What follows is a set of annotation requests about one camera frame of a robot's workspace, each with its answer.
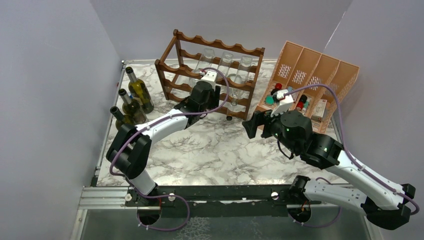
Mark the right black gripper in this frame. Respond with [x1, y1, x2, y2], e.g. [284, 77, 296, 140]
[242, 104, 299, 154]

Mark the green wine bottle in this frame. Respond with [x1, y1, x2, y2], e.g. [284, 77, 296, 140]
[109, 106, 135, 130]
[118, 88, 147, 124]
[125, 66, 154, 114]

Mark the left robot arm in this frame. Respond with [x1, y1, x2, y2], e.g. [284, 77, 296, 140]
[106, 81, 221, 206]

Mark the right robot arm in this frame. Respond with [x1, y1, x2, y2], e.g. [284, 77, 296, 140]
[242, 110, 416, 230]

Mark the black cap bottle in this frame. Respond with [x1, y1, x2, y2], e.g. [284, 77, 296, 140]
[270, 88, 279, 98]

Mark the red bottle in organizer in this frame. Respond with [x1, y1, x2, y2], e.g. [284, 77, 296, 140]
[295, 94, 308, 111]

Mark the brown wooden wine rack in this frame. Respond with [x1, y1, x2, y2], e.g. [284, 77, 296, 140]
[154, 29, 266, 121]

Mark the green round container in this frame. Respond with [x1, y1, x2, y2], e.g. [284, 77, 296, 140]
[264, 95, 275, 106]

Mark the white box in organizer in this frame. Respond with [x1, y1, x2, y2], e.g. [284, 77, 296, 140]
[311, 99, 328, 121]

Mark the orange plastic organizer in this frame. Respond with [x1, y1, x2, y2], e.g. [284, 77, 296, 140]
[255, 41, 360, 134]

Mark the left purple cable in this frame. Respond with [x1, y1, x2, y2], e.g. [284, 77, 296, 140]
[108, 67, 230, 200]

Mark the purple cable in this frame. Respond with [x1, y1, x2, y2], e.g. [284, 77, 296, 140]
[281, 83, 420, 216]
[108, 67, 230, 200]

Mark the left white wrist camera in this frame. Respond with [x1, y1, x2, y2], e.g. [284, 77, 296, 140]
[200, 70, 217, 89]

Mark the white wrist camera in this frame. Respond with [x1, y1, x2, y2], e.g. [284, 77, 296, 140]
[271, 89, 294, 116]
[200, 70, 217, 89]

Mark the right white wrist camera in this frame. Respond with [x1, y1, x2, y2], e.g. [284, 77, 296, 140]
[271, 89, 294, 116]

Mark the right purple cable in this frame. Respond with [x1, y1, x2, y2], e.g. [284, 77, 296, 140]
[281, 83, 420, 216]

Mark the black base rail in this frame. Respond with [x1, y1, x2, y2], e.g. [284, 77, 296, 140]
[124, 184, 314, 218]

